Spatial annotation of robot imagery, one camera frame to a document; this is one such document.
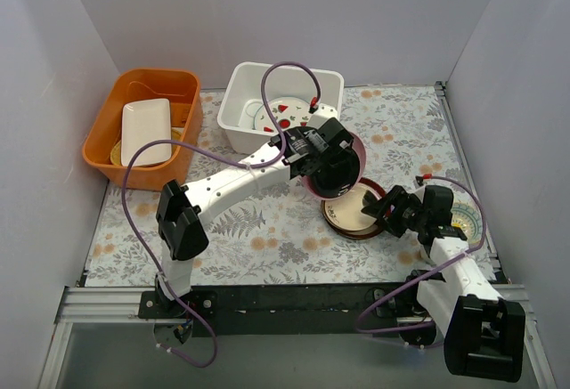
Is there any cream small plate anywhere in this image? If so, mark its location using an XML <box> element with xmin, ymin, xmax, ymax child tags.
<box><xmin>323</xmin><ymin>183</ymin><xmax>379</xmax><ymax>231</ymax></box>

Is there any red rimmed cream plate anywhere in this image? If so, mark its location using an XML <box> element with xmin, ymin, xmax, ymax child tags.
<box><xmin>321</xmin><ymin>177</ymin><xmax>386</xmax><ymax>239</ymax></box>

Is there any watermelon pattern plate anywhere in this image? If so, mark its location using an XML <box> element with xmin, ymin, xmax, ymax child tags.
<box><xmin>253</xmin><ymin>97</ymin><xmax>311</xmax><ymax>134</ymax></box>

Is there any pink plate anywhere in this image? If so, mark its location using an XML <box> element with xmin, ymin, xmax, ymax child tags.
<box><xmin>301</xmin><ymin>133</ymin><xmax>366</xmax><ymax>199</ymax></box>

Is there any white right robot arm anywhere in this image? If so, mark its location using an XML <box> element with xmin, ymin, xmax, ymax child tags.
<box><xmin>362</xmin><ymin>185</ymin><xmax>525</xmax><ymax>383</ymax></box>

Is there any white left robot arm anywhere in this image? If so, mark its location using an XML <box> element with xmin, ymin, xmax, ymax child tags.
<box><xmin>155</xmin><ymin>118</ymin><xmax>366</xmax><ymax>318</ymax></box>

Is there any white plastic bin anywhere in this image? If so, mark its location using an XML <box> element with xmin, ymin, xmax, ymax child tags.
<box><xmin>217</xmin><ymin>62</ymin><xmax>345</xmax><ymax>154</ymax></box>

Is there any yellow plate in orange bin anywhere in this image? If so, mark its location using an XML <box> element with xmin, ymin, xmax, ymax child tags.
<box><xmin>110</xmin><ymin>127</ymin><xmax>183</xmax><ymax>166</ymax></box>

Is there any orange plastic bin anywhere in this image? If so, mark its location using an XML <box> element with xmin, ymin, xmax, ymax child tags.
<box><xmin>83</xmin><ymin>69</ymin><xmax>203</xmax><ymax>191</ymax></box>

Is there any white cup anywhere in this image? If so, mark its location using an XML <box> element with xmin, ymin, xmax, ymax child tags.
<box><xmin>420</xmin><ymin>245</ymin><xmax>434</xmax><ymax>265</ymax></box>

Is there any teal patterned plate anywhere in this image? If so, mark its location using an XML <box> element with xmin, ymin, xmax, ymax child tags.
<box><xmin>452</xmin><ymin>202</ymin><xmax>483</xmax><ymax>247</ymax></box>

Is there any floral table mat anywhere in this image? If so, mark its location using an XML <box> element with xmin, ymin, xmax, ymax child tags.
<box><xmin>85</xmin><ymin>86</ymin><xmax>476</xmax><ymax>288</ymax></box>

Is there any white rectangular plate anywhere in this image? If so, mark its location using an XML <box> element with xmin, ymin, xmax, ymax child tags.
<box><xmin>121</xmin><ymin>98</ymin><xmax>172</xmax><ymax>166</ymax></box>

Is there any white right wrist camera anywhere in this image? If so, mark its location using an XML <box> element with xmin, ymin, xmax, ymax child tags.
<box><xmin>413</xmin><ymin>185</ymin><xmax>427</xmax><ymax>204</ymax></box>

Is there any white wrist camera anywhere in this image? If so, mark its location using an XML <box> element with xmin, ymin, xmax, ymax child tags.
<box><xmin>413</xmin><ymin>185</ymin><xmax>427</xmax><ymax>204</ymax></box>
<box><xmin>307</xmin><ymin>103</ymin><xmax>338</xmax><ymax>129</ymax></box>

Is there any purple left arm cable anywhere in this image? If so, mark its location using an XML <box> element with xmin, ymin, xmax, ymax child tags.
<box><xmin>120</xmin><ymin>61</ymin><xmax>322</xmax><ymax>369</ymax></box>

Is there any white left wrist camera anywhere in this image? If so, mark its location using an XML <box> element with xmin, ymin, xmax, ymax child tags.
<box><xmin>307</xmin><ymin>103</ymin><xmax>338</xmax><ymax>129</ymax></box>

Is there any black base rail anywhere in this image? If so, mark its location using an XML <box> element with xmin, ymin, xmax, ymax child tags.
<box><xmin>137</xmin><ymin>282</ymin><xmax>428</xmax><ymax>336</ymax></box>

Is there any aluminium frame rail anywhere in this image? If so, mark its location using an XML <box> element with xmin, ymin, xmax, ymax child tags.
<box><xmin>37</xmin><ymin>286</ymin><xmax>148</xmax><ymax>389</ymax></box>

